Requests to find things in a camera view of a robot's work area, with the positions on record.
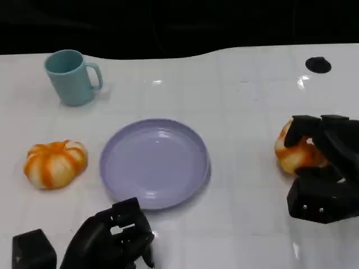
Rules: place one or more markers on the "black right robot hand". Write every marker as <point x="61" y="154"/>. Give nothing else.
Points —
<point x="339" y="157"/>

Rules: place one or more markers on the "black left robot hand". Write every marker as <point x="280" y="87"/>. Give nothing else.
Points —
<point x="95" y="241"/>

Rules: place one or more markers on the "orange and white bread roll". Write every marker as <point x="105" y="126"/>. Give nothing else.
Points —
<point x="291" y="161"/>
<point x="56" y="164"/>

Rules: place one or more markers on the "black round table grommet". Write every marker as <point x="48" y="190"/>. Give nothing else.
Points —
<point x="317" y="65"/>

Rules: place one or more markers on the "lilac plate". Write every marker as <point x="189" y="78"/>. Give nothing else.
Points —
<point x="154" y="164"/>

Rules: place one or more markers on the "pale green mug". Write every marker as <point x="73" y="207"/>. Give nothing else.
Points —
<point x="71" y="85"/>

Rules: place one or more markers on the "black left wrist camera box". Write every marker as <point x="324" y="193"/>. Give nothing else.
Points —
<point x="32" y="249"/>

